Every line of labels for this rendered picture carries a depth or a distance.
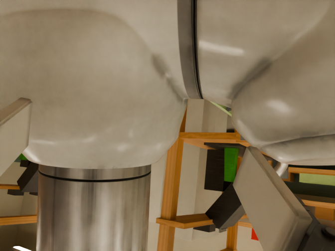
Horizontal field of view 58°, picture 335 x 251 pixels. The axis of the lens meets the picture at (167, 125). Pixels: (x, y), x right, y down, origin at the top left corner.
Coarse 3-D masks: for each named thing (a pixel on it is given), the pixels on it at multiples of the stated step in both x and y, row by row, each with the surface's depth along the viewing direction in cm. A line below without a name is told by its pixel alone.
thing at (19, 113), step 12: (12, 108) 15; (24, 108) 16; (0, 120) 14; (12, 120) 15; (24, 120) 16; (0, 132) 13; (12, 132) 15; (24, 132) 17; (0, 144) 14; (12, 144) 15; (24, 144) 17; (0, 156) 14; (12, 156) 16; (0, 168) 14
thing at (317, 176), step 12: (288, 168) 583; (300, 168) 571; (288, 180) 589; (300, 180) 576; (312, 180) 565; (324, 180) 554; (312, 204) 549; (324, 204) 539; (324, 216) 545; (252, 228) 606
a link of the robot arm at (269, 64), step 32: (224, 0) 17; (256, 0) 17; (288, 0) 16; (320, 0) 16; (224, 32) 18; (256, 32) 17; (288, 32) 16; (320, 32) 16; (224, 64) 19; (256, 64) 18; (288, 64) 17; (320, 64) 16; (224, 96) 22; (256, 96) 18; (288, 96) 17; (320, 96) 16; (256, 128) 20; (288, 128) 18; (320, 128) 17; (288, 160) 20; (320, 160) 21
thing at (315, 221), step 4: (296, 196) 16; (300, 200) 15; (304, 204) 15; (308, 212) 14; (312, 216) 14; (316, 220) 14; (312, 224) 13; (316, 224) 13; (312, 228) 13; (308, 232) 13; (304, 236) 13; (308, 236) 12; (304, 240) 13; (300, 244) 13; (304, 244) 13; (300, 248) 13
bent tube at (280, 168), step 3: (279, 162) 89; (276, 165) 90; (279, 165) 89; (282, 165) 88; (285, 165) 88; (273, 168) 91; (276, 168) 90; (279, 168) 89; (282, 168) 88; (285, 168) 88; (276, 171) 89; (279, 171) 89; (282, 171) 89; (279, 174) 89; (282, 174) 90
